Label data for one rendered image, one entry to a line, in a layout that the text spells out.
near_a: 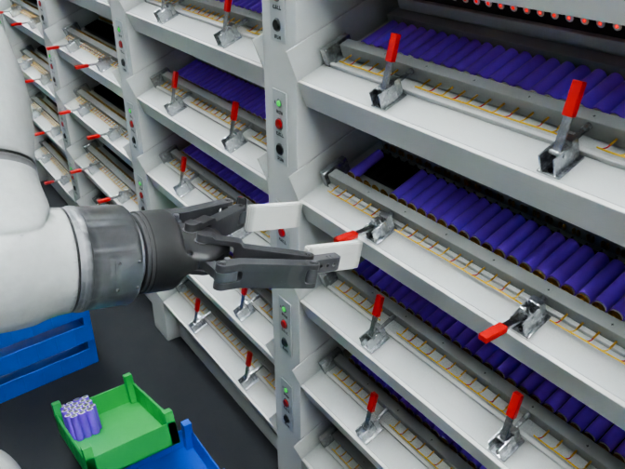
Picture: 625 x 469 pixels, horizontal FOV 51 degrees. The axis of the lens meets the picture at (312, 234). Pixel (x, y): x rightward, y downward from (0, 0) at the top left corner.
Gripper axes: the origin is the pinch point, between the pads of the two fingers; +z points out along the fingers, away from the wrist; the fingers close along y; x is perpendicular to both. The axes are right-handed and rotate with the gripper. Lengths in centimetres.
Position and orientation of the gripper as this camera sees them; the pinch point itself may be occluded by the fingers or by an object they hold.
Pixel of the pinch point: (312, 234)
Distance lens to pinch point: 70.7
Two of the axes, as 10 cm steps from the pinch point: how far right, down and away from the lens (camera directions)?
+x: 1.7, -9.2, -3.6
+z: 8.0, -0.8, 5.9
